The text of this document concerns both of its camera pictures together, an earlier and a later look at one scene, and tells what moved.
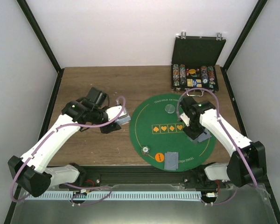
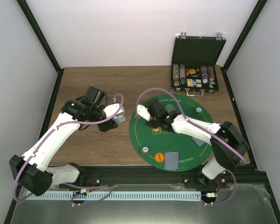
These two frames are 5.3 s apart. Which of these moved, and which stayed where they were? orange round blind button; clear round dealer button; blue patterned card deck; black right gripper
Moved: black right gripper; blue patterned card deck
Stayed: clear round dealer button; orange round blind button
